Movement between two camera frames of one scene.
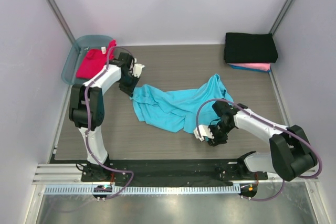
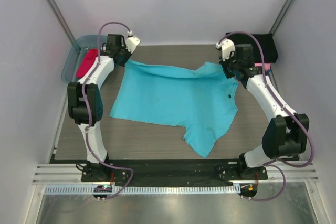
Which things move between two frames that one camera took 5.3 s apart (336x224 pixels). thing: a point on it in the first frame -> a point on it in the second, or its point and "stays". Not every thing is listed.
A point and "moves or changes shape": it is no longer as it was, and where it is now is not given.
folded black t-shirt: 250,48 stays
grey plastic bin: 77,55 stays
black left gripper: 129,91 -> 128,54
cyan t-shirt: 176,110 moves or changes shape
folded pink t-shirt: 264,66 stays
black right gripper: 218,135 -> 229,68
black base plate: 217,170 stays
